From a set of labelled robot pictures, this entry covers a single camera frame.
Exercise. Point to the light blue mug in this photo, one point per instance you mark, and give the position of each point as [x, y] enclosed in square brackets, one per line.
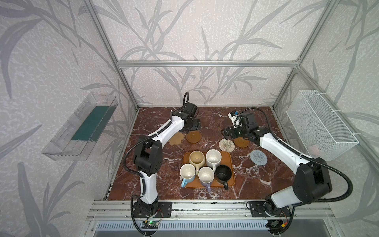
[187, 173]

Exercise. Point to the clear plastic wall bin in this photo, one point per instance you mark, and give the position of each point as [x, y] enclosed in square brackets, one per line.
[76, 139]

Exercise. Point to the pink object in basket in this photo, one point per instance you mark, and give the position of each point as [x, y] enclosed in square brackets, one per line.
[314, 151]

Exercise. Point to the right electronics board with wires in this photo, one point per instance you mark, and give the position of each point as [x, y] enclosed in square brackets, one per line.
[277, 225]

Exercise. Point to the purple mug white inside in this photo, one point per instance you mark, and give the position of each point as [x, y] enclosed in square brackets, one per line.
[206, 176]

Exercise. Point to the dark round wooden coaster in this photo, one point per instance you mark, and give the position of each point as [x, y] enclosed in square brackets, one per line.
[193, 137]

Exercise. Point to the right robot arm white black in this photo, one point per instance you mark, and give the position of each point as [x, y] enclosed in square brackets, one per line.
[312, 179]

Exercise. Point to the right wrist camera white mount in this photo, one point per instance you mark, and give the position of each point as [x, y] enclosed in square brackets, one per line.
[235, 118]

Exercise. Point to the beige glazed mug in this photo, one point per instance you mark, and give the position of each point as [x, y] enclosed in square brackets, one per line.
[197, 159]

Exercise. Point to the green circuit board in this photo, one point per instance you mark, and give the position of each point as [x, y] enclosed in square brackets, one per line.
[150, 225]

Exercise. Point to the white wire mesh basket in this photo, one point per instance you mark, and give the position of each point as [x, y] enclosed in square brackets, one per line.
[317, 123]

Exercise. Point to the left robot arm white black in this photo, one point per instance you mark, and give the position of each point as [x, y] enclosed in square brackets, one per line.
[145, 158]

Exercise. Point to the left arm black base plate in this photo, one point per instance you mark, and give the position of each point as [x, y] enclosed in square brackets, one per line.
[158, 209]

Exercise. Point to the black mug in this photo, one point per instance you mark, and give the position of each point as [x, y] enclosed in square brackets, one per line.
[223, 175]

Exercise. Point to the orange rectangular tray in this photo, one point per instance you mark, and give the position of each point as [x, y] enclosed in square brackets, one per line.
[226, 160]

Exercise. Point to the grey round felt coaster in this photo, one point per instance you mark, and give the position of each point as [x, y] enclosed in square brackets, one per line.
[258, 157]

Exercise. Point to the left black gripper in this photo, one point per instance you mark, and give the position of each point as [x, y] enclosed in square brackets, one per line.
[192, 126]

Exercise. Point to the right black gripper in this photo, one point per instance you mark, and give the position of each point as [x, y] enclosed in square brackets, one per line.
[232, 132]

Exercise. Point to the aluminium front rail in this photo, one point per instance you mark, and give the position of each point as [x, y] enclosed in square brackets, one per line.
[201, 209]

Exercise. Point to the woven multicolour round coaster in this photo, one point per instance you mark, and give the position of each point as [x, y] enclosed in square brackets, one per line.
[226, 145]

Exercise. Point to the flower-shaped cork coaster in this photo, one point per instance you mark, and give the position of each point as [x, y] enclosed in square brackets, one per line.
[177, 139]

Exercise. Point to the round wooden saucer coaster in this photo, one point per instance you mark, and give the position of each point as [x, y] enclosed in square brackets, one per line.
[241, 142]

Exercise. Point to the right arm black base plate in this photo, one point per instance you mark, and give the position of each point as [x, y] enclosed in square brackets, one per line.
[257, 209]

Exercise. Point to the white speckled mug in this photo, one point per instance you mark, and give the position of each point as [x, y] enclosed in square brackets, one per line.
[213, 159]

